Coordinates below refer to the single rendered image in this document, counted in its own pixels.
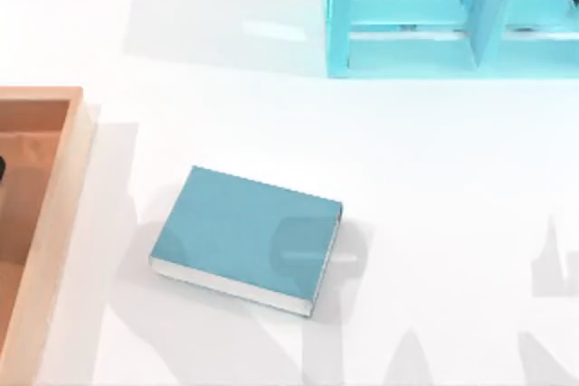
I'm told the shallow salmon-coloured box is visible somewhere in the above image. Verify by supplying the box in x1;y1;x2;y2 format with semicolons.
0;86;97;386

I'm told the blue book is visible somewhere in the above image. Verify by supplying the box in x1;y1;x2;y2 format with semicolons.
148;165;344;320

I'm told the light blue rack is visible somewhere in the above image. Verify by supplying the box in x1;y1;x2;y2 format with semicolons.
325;0;579;80

